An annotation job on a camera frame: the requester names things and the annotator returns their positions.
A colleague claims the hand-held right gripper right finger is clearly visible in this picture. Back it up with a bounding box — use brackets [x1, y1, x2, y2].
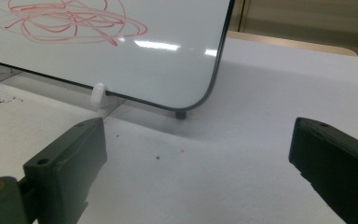
[288, 117, 358, 224]

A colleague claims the white whiteboard with black rim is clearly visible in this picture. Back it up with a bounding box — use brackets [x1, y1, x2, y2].
[0, 0, 236, 121]

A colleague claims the wooden table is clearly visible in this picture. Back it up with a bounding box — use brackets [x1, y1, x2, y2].
[227, 30, 358, 58]

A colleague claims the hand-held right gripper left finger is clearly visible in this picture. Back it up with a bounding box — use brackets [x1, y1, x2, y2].
[22, 117, 108, 224]

